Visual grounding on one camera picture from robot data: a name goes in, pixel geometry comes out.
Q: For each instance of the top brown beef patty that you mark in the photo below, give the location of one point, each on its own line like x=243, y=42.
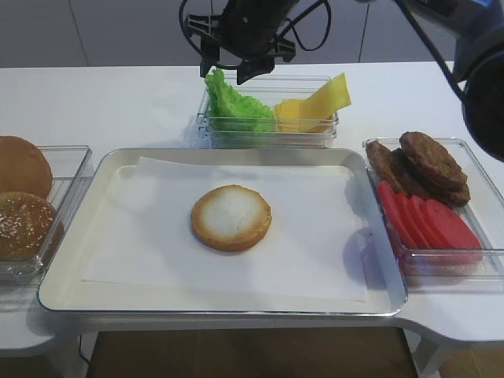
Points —
x=432, y=162

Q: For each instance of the toasted bottom bun half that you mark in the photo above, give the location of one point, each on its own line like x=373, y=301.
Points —
x=231, y=218

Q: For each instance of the left brown beef patty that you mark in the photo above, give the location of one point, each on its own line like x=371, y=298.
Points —
x=379, y=159

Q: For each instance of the flat yellow cheese slices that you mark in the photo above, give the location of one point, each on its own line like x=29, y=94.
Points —
x=288, y=119

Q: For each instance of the brown beef patty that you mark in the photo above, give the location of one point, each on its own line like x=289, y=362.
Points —
x=413, y=185
x=379, y=159
x=432, y=162

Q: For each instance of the red tomato slice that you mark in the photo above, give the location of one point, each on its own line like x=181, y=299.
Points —
x=387, y=198
x=402, y=202
x=453, y=234
x=414, y=206

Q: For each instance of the silver metal tray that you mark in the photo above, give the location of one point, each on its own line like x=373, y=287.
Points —
x=64, y=289

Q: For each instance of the sesame seed bun top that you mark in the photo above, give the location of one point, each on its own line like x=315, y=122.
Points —
x=25, y=222

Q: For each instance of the green lettuce in container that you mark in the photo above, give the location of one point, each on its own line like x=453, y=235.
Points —
x=233, y=112

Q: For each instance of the white paper sheet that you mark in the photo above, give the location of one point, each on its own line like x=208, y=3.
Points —
x=144, y=234

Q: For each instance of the clear centre plastic container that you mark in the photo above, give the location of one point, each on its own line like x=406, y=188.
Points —
x=270, y=90

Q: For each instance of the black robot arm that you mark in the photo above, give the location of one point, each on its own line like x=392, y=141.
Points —
x=476, y=76

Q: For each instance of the back red tomato slice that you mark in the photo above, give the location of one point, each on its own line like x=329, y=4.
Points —
x=387, y=198

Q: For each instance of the plain brown bun top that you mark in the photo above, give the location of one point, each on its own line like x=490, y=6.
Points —
x=24, y=167

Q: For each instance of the upright yellow cheese slice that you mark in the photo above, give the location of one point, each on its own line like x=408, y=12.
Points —
x=327, y=100

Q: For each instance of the clear plastic container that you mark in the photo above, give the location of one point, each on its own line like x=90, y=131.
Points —
x=270, y=90
x=483, y=214
x=72, y=171

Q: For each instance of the lower brown beef patty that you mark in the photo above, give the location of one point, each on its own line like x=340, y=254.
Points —
x=413, y=185

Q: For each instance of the clear left plastic container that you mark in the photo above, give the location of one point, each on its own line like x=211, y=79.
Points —
x=72, y=171

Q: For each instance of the clear right plastic container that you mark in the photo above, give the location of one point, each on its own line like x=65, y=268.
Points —
x=483, y=214

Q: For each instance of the front red tomato slice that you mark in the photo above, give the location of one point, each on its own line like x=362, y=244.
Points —
x=453, y=234

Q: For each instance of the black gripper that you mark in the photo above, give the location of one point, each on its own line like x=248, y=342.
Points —
x=248, y=30

